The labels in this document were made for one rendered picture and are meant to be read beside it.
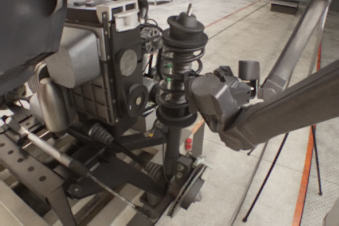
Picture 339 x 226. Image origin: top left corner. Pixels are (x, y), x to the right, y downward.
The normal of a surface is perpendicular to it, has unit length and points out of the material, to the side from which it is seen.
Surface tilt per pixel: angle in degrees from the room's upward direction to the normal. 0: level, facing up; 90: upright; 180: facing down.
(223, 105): 81
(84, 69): 90
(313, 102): 113
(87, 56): 90
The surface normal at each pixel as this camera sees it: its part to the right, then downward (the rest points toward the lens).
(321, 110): -0.61, 0.72
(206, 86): -0.36, -0.67
